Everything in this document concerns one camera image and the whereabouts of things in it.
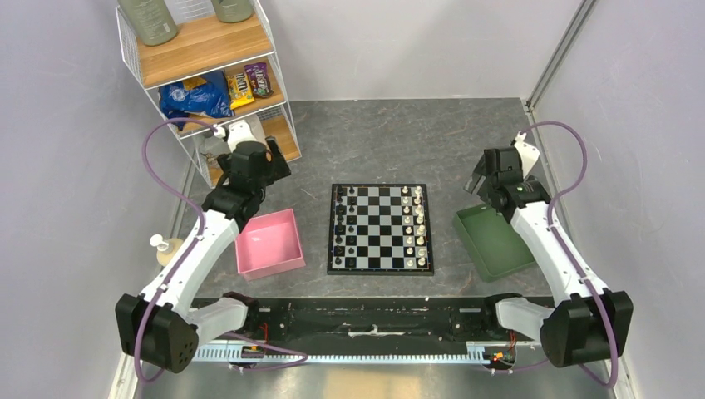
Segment white chess piece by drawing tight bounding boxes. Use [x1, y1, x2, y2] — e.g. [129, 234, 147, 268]
[413, 186, 423, 205]

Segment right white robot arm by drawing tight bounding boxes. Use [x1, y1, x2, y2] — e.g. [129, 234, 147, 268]
[470, 140, 634, 367]

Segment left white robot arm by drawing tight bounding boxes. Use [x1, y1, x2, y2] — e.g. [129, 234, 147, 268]
[115, 125, 291, 382]

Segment green plastic bin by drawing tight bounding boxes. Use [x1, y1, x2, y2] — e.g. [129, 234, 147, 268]
[453, 205, 536, 283]

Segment pink plastic bin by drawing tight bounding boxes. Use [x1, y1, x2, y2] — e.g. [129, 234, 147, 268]
[234, 209, 306, 281]

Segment yellow candy bag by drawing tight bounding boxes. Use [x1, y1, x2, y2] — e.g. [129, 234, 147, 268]
[225, 70, 255, 110]

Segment brown candy bag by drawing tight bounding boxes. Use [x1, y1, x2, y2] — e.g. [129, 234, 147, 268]
[244, 62, 274, 99]

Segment blue snack bag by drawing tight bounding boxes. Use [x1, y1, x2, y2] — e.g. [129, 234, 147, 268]
[158, 71, 234, 119]

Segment black and white chessboard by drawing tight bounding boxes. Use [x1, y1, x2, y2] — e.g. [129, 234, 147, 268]
[327, 183, 435, 276]

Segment soap pump dispenser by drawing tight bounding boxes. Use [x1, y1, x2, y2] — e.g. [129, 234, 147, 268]
[149, 234, 183, 267]

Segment grey-green bottle right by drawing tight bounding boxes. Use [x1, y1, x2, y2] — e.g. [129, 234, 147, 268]
[211, 0, 254, 23]

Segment grey-green bottle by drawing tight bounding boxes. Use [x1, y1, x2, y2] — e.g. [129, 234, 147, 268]
[211, 0, 254, 23]
[117, 0, 178, 47]

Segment grey-green bottle left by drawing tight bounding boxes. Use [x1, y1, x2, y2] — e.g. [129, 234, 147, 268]
[117, 0, 178, 47]

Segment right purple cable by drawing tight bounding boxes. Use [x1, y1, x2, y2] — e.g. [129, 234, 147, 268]
[484, 121, 620, 388]

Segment purple cable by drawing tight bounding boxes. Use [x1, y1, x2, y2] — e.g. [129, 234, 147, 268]
[484, 121, 620, 388]
[133, 117, 309, 385]

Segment white wire wooden shelf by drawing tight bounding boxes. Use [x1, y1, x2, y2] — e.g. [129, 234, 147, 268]
[116, 1, 301, 185]

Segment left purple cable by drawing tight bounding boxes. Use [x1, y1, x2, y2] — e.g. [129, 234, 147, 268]
[133, 117, 309, 385]

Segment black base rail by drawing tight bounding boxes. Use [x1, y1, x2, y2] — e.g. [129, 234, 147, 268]
[195, 297, 534, 366]

